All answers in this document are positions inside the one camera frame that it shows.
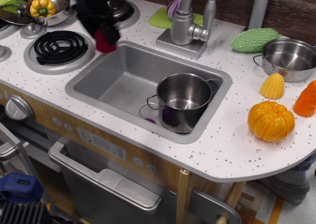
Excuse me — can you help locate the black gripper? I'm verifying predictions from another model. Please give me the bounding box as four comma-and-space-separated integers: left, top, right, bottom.
74, 0, 120, 46

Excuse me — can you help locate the red toy sweet potato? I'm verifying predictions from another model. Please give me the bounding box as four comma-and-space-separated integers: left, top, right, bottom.
94, 29, 117, 53

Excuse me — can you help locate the steel pot lid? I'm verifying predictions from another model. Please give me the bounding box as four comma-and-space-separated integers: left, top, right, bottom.
107, 0, 131, 19

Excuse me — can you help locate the grey toy sink basin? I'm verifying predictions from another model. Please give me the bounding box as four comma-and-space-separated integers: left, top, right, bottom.
65, 41, 232, 144

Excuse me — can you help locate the purple toy piece in sink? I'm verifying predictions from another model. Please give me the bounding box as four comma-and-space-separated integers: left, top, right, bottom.
145, 118, 156, 124

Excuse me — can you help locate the steel pot in sink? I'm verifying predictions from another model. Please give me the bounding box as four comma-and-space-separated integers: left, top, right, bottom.
147, 73, 220, 134

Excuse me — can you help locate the green cutting board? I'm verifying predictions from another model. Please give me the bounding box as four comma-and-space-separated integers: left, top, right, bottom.
149, 7, 203, 30

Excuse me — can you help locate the black coil front burner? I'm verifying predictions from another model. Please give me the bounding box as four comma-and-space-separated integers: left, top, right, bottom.
33, 31, 88, 65

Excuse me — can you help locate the purple toy onion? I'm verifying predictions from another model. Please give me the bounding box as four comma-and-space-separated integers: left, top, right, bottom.
166, 0, 181, 20

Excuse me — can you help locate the steel bowl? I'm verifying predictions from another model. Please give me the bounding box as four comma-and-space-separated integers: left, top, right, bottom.
26, 0, 72, 27

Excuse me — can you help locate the grey toy faucet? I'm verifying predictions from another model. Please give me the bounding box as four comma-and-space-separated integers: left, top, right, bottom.
156, 0, 216, 60

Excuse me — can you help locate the yellow toy bell pepper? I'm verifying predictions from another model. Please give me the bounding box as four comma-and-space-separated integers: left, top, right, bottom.
29, 0, 56, 18

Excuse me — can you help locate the grey stove knob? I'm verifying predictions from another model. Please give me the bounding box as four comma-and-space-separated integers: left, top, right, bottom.
0, 45, 12, 62
20, 23, 46, 39

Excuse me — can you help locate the glass lid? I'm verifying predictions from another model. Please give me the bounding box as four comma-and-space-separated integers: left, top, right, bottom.
0, 4, 33, 25

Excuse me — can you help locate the grey left stove knob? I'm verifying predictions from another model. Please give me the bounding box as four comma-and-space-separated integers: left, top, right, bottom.
0, 45, 12, 62

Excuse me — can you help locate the grey oven dial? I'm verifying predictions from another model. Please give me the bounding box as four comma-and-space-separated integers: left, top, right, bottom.
4, 94, 34, 121

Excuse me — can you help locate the green toy bitter gourd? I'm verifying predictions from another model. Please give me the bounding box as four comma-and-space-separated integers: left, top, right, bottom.
230, 28, 281, 53

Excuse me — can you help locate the yellow toy corn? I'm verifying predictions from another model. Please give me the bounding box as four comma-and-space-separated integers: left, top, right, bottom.
260, 73, 285, 99

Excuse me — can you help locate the orange toy pumpkin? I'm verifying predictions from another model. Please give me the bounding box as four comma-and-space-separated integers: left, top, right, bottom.
247, 101, 295, 142

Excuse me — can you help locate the blue clamp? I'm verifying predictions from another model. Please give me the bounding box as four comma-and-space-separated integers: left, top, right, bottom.
0, 173, 43, 203

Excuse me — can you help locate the shallow steel pan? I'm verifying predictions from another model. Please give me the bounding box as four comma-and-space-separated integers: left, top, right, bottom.
253, 39, 316, 82

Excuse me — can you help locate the orange toy carrot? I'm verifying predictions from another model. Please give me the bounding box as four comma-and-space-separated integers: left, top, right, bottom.
293, 80, 316, 117

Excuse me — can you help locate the grey back burner ring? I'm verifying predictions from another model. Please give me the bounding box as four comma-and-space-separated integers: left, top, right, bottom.
79, 0, 141, 33

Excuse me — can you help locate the grey vertical post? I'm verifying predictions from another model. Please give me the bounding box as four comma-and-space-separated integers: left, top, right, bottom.
248, 0, 269, 30

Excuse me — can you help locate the grey dishwasher door handle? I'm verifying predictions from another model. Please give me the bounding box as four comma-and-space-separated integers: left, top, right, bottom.
48, 142, 162, 223

